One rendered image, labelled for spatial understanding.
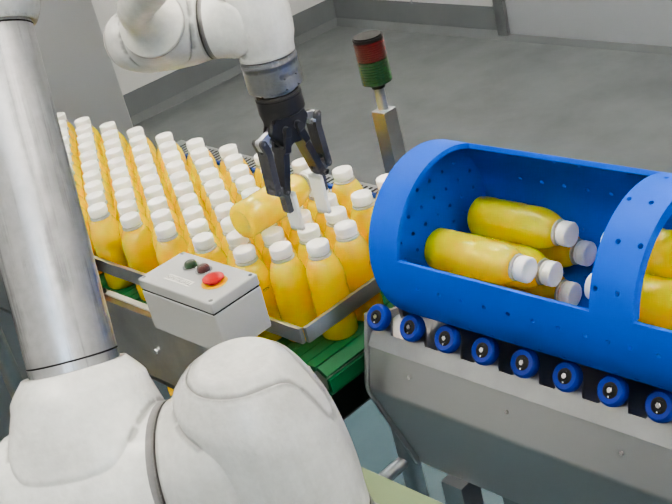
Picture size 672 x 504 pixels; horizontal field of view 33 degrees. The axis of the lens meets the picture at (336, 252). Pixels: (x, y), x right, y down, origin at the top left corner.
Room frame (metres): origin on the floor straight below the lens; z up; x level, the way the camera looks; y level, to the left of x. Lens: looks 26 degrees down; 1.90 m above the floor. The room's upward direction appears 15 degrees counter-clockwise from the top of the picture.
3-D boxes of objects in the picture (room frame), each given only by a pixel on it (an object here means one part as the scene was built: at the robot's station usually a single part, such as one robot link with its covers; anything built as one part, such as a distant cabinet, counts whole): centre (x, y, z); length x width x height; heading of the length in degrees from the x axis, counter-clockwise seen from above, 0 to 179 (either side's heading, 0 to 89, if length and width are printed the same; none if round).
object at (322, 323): (1.74, -0.07, 0.96); 0.40 x 0.01 x 0.03; 128
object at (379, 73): (2.20, -0.17, 1.18); 0.06 x 0.06 x 0.05
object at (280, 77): (1.71, 0.03, 1.38); 0.09 x 0.09 x 0.06
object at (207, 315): (1.66, 0.23, 1.05); 0.20 x 0.10 x 0.10; 38
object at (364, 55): (2.20, -0.17, 1.23); 0.06 x 0.06 x 0.04
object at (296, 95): (1.71, 0.03, 1.31); 0.08 x 0.07 x 0.09; 128
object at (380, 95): (2.20, -0.17, 1.18); 0.06 x 0.06 x 0.16
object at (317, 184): (1.73, 0.00, 1.16); 0.03 x 0.01 x 0.07; 38
